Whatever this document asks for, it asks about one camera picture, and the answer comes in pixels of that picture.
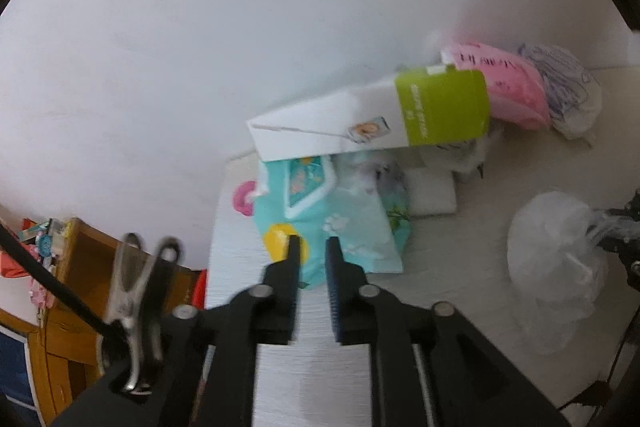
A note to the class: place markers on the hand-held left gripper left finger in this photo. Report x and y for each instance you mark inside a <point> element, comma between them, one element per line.
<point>292,287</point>

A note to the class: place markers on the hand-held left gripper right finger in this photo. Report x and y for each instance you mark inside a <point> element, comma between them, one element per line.
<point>336,307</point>

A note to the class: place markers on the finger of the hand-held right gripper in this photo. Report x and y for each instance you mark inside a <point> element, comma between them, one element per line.
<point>627,237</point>

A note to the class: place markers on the clear plastic bag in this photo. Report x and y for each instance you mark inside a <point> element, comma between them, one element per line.
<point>550,257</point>

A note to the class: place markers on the teal wet wipes pack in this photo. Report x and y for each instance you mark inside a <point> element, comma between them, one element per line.
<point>350,227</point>

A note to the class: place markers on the white plastic tray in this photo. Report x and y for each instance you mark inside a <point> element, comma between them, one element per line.
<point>432,192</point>

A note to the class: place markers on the white printed plastic wrapper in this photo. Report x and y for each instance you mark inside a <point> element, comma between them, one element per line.
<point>570,97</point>

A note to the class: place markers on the pink sanitary pad pack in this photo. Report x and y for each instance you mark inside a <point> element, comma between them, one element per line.
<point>515,92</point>

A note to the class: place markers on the white and green carton box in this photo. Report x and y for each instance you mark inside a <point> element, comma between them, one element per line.
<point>435,107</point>

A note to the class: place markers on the red plastic lid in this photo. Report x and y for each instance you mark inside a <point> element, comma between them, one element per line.
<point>200,289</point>

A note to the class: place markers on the metal spring clip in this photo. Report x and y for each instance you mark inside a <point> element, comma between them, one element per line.
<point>140,292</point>

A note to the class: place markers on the crumpled white striped wrapper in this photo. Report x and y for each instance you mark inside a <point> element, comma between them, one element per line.
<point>465,157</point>

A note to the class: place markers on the wooden desk with shelves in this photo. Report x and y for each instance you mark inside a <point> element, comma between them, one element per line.
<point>75,357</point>

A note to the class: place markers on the pile of small desk items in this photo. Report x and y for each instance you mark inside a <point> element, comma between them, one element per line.
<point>30,257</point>

